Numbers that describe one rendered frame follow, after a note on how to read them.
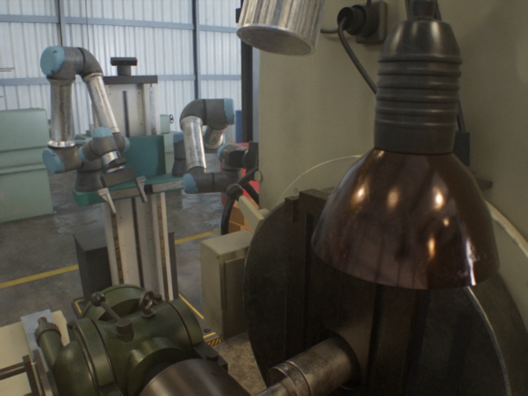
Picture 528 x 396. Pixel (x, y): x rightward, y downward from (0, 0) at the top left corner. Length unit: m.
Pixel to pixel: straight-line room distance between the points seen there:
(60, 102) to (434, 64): 1.65
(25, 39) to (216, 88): 4.88
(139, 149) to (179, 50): 8.96
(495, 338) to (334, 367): 0.25
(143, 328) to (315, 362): 0.35
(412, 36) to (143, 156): 1.95
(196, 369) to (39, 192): 5.57
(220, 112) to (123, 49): 8.81
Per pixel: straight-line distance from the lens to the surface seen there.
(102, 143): 1.63
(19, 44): 9.96
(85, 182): 1.96
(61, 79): 1.79
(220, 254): 0.95
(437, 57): 0.29
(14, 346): 1.96
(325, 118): 0.75
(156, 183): 2.04
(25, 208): 6.17
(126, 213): 2.29
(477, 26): 0.60
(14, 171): 5.97
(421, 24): 0.30
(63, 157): 1.86
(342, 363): 0.67
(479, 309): 0.52
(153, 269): 2.46
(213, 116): 1.71
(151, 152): 2.18
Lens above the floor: 1.73
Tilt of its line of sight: 16 degrees down
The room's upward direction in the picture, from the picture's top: straight up
